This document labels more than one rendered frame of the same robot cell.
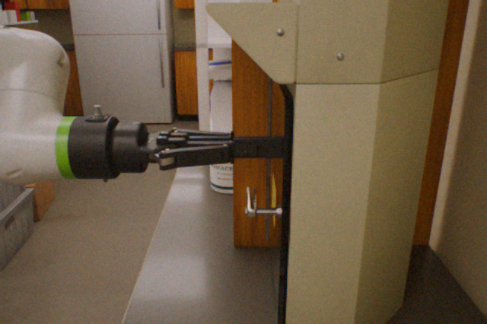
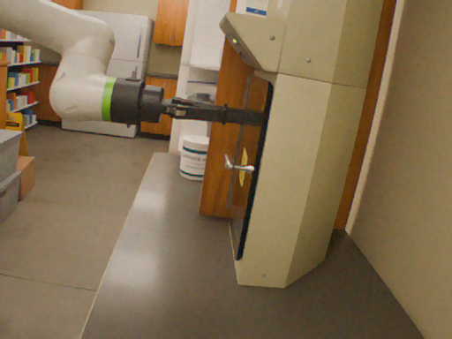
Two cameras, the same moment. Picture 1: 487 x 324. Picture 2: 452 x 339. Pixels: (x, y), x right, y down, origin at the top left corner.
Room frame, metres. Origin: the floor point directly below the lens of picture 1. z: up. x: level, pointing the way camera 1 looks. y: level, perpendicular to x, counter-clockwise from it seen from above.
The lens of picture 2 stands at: (-0.18, 0.07, 1.43)
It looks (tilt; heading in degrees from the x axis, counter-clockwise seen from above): 17 degrees down; 355
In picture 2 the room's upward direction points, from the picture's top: 9 degrees clockwise
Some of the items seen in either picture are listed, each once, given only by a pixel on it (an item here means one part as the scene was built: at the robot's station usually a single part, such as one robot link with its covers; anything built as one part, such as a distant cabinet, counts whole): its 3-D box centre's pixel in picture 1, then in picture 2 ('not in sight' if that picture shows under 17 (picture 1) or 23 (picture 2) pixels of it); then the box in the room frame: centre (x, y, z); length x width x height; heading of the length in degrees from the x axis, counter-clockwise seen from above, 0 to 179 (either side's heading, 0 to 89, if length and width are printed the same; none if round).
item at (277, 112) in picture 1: (275, 189); (245, 159); (0.72, -0.06, 1.19); 0.30 x 0.01 x 0.40; 0
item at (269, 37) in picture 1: (249, 35); (243, 43); (0.71, -0.01, 1.46); 0.32 x 0.11 x 0.10; 1
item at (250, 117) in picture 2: (257, 147); (242, 116); (0.60, -0.02, 1.31); 0.07 x 0.01 x 0.03; 91
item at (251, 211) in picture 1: (261, 201); (236, 162); (0.64, -0.03, 1.20); 0.10 x 0.05 x 0.03; 0
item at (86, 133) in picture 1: (100, 144); (130, 99); (0.60, 0.21, 1.31); 0.09 x 0.06 x 0.12; 1
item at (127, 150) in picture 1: (150, 147); (165, 106); (0.60, 0.14, 1.31); 0.09 x 0.08 x 0.07; 91
